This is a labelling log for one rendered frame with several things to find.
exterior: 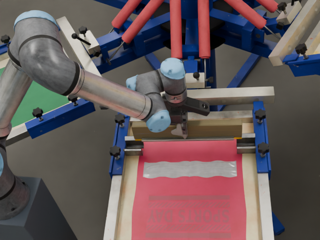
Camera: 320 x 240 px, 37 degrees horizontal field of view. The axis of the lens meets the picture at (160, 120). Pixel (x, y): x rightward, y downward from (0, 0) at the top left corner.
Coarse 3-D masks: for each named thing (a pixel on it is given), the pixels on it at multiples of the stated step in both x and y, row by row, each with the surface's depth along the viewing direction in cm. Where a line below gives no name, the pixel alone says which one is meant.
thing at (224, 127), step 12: (192, 120) 175; (204, 120) 174; (216, 120) 173; (228, 120) 173; (240, 120) 172; (144, 132) 178; (156, 132) 177; (168, 132) 177; (192, 132) 176; (204, 132) 176; (216, 132) 175; (228, 132) 175; (240, 132) 174
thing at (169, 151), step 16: (144, 144) 194; (160, 144) 193; (176, 144) 192; (144, 160) 189; (160, 160) 188; (176, 160) 187; (144, 192) 180; (160, 192) 179; (176, 192) 178; (144, 208) 175; (144, 224) 171
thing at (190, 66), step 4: (188, 60) 209; (192, 60) 209; (196, 60) 209; (184, 64) 208; (188, 64) 208; (192, 64) 207; (196, 64) 207; (184, 68) 207; (188, 68) 206; (192, 68) 206; (196, 68) 206; (188, 72) 205; (192, 72) 204; (196, 88) 198
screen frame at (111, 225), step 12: (132, 120) 198; (252, 120) 193; (120, 180) 180; (264, 180) 173; (120, 192) 178; (264, 192) 170; (108, 204) 174; (264, 204) 167; (108, 216) 171; (264, 216) 164; (108, 228) 168; (264, 228) 161
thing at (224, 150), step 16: (192, 144) 191; (208, 144) 190; (224, 144) 189; (192, 160) 186; (208, 160) 185; (224, 160) 184; (240, 160) 183; (192, 176) 182; (240, 176) 179; (192, 192) 177; (208, 192) 176; (224, 192) 175; (240, 192) 175; (240, 208) 171; (240, 224) 167
